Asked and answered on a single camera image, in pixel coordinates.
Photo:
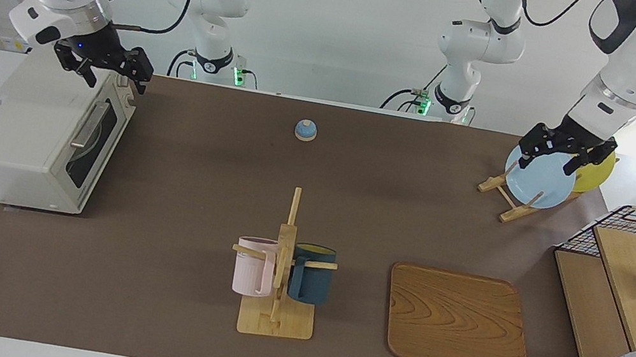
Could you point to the brown wooden tray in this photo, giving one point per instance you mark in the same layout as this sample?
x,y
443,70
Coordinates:
x,y
455,321

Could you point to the wooden mug rack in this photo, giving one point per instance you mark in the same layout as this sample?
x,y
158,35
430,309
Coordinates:
x,y
273,320

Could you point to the dark blue mug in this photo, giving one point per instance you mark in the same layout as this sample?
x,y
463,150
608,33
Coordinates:
x,y
314,278

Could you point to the beige toaster oven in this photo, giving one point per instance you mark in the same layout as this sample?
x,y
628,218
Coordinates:
x,y
10,127

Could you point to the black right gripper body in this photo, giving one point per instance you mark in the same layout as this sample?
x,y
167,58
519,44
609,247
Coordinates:
x,y
104,49

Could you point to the pink mug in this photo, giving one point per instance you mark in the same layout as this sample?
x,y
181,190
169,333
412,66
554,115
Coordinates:
x,y
251,267

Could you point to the light blue plate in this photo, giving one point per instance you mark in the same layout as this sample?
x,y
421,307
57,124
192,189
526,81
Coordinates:
x,y
540,180

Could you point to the glass oven door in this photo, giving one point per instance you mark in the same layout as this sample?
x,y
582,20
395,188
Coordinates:
x,y
98,142

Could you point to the wooden plate rack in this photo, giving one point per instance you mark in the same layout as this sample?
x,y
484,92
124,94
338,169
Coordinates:
x,y
512,212

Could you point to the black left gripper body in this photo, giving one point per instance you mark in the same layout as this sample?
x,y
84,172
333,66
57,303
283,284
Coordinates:
x,y
576,141

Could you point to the brown table mat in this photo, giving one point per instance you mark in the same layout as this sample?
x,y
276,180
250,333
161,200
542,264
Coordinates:
x,y
194,184

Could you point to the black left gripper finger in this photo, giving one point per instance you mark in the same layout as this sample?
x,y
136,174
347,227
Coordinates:
x,y
574,164
528,159

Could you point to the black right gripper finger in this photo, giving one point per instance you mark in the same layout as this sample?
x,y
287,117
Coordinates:
x,y
140,83
89,76

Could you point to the yellow plate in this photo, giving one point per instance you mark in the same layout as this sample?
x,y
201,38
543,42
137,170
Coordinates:
x,y
595,176

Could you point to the small blue call bell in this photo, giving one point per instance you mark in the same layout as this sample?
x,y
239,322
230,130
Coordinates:
x,y
306,130

